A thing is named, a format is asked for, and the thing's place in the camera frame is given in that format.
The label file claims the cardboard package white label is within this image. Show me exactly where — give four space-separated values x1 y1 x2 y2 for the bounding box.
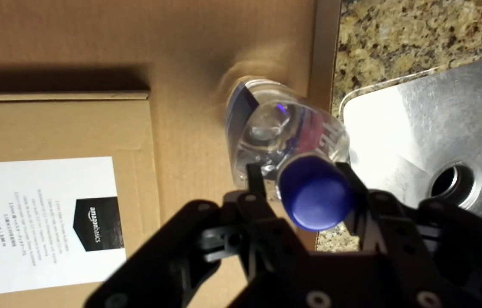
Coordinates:
0 90 164 308

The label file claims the stainless steel sink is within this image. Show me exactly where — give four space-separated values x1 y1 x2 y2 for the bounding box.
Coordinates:
338 49 482 229

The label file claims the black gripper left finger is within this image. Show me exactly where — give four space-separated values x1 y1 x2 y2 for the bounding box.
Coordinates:
84 162 311 308

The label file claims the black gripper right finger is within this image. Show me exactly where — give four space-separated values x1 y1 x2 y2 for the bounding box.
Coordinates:
335 162 482 308

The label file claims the clear bottle blue cap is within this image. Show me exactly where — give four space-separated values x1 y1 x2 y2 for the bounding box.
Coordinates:
222 75 361 232

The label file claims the large flat cardboard box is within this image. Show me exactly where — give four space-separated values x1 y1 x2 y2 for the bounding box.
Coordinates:
0 0 344 308

